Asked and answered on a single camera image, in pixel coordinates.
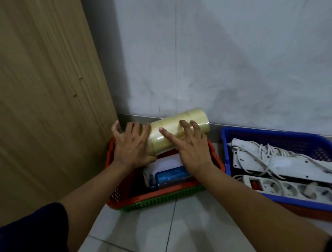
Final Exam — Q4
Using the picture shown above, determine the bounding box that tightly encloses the blue-edged white device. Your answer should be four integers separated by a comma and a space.
149, 166, 194, 190

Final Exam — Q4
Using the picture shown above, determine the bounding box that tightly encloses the white squeeze bottle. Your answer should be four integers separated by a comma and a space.
142, 153, 185, 187

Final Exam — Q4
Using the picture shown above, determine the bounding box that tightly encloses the orange plastic basket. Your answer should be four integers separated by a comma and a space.
105, 136, 225, 210
277, 202, 332, 223

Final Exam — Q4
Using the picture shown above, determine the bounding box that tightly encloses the person's right forearm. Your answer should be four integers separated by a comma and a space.
200, 163, 331, 252

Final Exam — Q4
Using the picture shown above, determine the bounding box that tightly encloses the yellowish clear tape roll stack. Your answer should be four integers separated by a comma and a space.
146, 108, 210, 156

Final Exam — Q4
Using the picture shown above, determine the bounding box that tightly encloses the blue plastic basket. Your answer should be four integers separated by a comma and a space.
221, 126, 332, 212

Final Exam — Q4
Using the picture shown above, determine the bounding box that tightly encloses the wooden cabinet side panel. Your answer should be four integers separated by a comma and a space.
0, 0, 119, 226

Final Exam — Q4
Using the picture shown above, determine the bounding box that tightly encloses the white power strip red switch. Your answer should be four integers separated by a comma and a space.
233, 174, 332, 205

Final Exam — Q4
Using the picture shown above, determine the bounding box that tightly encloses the person's left hand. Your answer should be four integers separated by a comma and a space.
111, 120, 157, 171

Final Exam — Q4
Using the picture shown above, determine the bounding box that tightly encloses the green plastic basket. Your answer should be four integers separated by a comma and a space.
119, 184, 207, 212

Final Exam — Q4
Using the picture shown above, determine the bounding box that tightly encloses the person's left forearm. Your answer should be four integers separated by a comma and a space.
59, 161, 135, 252

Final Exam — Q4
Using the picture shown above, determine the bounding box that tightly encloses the person's right hand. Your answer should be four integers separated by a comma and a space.
158, 119, 214, 177

